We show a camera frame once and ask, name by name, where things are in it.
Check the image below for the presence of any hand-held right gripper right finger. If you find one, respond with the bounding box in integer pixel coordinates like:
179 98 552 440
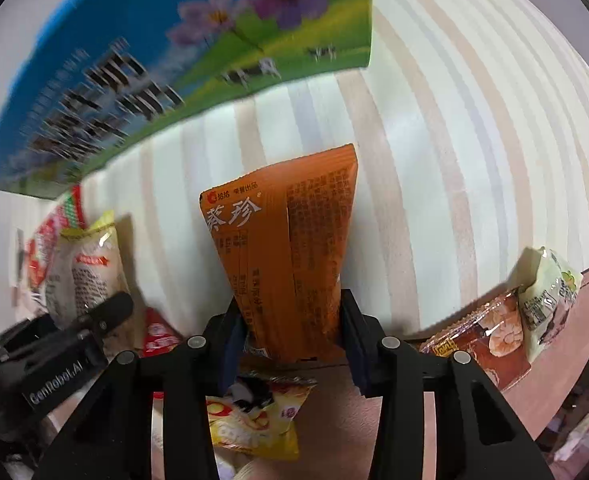
339 287 558 480

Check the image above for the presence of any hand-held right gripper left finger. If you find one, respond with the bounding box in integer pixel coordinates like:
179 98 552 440
33 296 249 480

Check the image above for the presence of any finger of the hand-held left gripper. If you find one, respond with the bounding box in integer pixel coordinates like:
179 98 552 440
67 291 135 341

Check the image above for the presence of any clear yellow-topped snack packet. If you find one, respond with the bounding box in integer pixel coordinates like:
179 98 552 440
44 210 131 333

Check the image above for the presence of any orange snack packet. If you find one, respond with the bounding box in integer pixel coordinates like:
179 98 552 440
199 143 359 363

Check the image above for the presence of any printed cardboard box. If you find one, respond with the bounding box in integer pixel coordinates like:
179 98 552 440
0 0 374 198

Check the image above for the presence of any yellow red snack packet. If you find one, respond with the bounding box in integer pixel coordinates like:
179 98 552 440
205 372 318 461

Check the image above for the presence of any red green snack packet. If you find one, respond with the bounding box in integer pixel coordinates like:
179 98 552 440
24 185 88 291

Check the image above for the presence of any brown snack packet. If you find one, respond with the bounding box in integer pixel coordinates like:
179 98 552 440
419 292 533 391

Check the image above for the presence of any pale green snack packet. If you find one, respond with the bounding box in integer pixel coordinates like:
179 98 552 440
517 246 584 363

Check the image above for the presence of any beige striped pillow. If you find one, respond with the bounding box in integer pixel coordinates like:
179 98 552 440
9 0 589 361

